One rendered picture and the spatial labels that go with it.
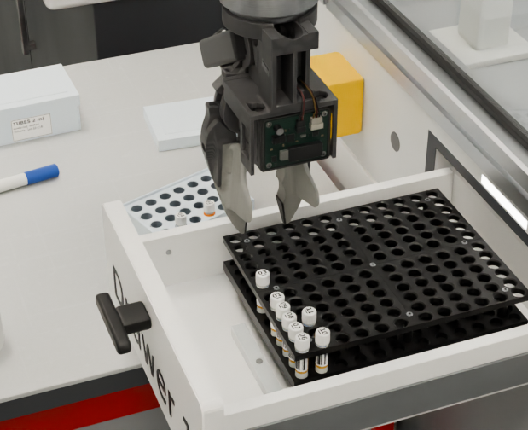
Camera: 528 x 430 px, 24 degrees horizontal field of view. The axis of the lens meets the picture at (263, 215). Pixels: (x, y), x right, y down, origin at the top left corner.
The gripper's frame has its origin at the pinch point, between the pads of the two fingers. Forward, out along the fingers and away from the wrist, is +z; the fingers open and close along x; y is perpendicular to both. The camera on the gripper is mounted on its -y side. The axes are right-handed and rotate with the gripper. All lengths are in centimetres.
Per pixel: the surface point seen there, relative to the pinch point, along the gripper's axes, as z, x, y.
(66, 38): 34, 5, -103
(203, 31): 26, 21, -80
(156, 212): 18.0, -1.8, -27.4
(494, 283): 7.7, 18.9, 7.8
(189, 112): 20, 9, -50
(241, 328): 12.8, -1.8, -0.2
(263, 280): 6.7, -0.3, 1.2
